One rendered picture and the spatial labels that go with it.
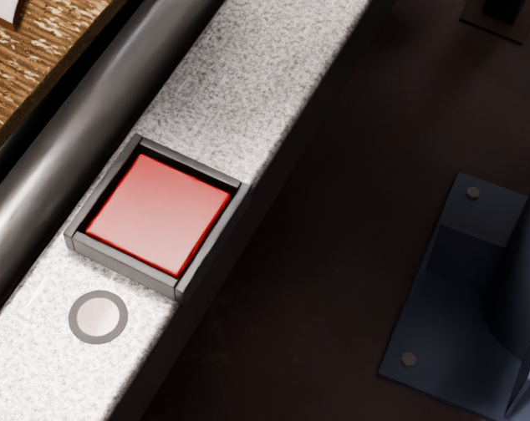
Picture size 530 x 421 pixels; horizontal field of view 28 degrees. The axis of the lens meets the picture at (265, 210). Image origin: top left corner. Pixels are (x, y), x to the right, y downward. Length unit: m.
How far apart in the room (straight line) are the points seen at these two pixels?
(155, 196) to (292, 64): 0.13
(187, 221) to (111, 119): 0.09
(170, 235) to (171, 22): 0.16
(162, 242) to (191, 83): 0.12
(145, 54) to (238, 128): 0.08
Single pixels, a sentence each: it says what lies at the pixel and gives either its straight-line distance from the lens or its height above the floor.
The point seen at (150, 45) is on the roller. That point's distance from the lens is 0.66.
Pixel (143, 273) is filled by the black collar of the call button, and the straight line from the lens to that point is 0.56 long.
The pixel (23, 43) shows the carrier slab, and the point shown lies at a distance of 0.65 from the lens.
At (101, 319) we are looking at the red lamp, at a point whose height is 0.92.
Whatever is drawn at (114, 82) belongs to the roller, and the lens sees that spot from 0.65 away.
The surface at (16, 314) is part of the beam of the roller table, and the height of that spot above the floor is 0.91.
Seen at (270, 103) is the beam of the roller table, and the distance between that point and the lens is 0.64.
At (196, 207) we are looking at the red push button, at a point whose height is 0.93.
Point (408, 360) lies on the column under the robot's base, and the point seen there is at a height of 0.02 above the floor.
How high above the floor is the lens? 1.43
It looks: 59 degrees down
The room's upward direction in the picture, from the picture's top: 2 degrees clockwise
